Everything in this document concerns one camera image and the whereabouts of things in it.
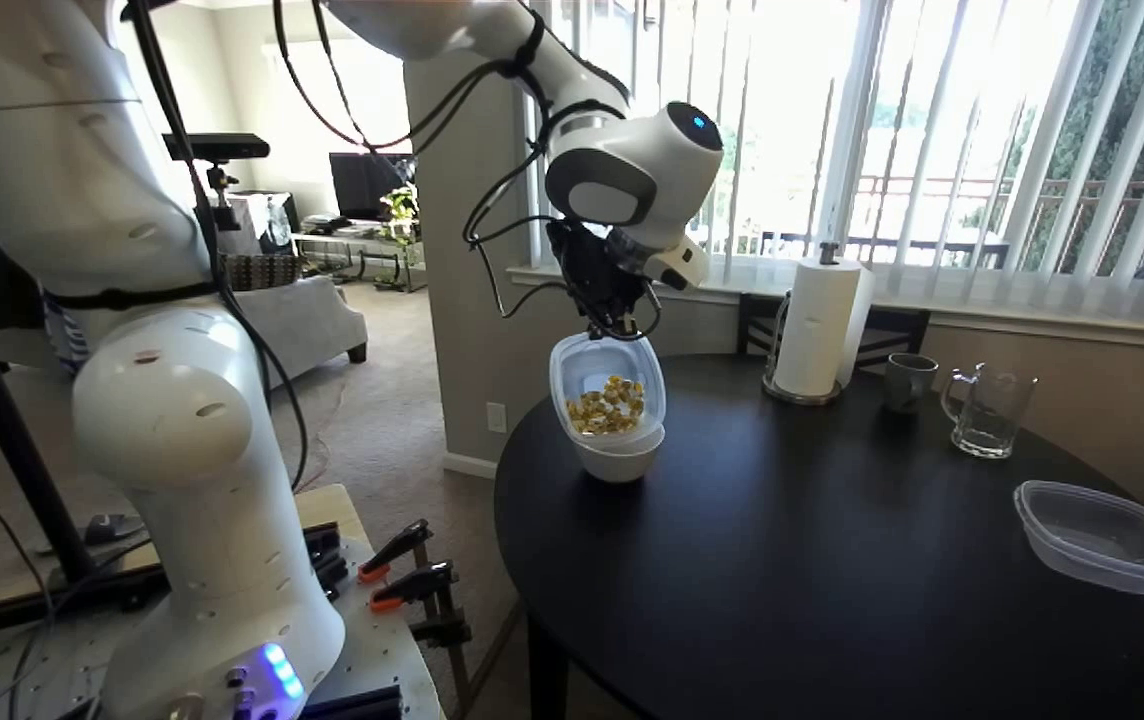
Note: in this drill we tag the yellow food pieces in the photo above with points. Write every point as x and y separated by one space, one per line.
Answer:
608 407

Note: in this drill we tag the white round bowl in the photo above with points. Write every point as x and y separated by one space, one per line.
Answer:
615 463

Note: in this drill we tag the black television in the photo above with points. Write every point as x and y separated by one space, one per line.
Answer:
367 184

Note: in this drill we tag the black camera on stand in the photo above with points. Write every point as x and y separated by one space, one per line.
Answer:
215 147

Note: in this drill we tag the clear glass pitcher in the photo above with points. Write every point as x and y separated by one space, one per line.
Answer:
988 411

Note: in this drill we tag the green houseplant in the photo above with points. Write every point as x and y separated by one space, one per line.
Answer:
403 213

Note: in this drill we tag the grey sofa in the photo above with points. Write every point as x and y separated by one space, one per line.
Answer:
306 325

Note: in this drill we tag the clear plastic lunch box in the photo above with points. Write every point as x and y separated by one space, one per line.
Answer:
568 367

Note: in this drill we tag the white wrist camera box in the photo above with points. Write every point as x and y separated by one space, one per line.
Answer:
683 266

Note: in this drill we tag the black round table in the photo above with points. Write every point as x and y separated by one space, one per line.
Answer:
799 561

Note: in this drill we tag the black orange-tipped clamp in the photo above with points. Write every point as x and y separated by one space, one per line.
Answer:
399 547
412 586

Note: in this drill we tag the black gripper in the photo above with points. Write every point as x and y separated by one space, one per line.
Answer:
601 275

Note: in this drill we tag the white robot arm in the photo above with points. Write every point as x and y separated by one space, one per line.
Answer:
184 427

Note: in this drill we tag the white paper towel roll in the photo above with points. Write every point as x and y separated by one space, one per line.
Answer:
817 325

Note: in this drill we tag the white wall outlet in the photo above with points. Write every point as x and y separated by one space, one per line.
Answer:
492 419

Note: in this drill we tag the empty clear plastic container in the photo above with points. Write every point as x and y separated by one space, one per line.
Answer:
1104 535

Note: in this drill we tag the white vertical blinds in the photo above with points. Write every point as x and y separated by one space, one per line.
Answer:
997 135

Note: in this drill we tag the white robot base board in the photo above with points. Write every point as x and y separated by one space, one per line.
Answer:
372 655

